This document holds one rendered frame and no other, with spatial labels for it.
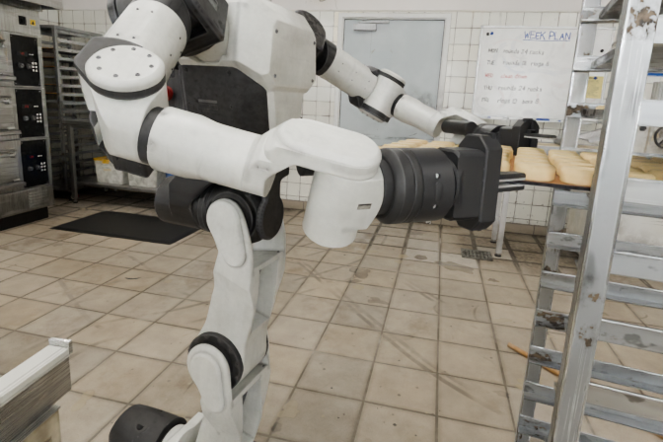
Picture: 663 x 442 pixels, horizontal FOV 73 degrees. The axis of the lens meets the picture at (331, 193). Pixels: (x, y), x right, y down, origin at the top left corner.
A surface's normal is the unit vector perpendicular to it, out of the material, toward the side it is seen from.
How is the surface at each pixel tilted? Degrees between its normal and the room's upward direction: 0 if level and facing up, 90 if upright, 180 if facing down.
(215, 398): 90
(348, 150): 27
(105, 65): 35
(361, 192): 117
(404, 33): 90
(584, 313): 90
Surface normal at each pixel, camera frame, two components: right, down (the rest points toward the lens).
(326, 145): 0.21, -0.78
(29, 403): 0.98, 0.08
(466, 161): 0.39, 0.19
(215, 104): -0.38, 0.36
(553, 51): -0.24, 0.19
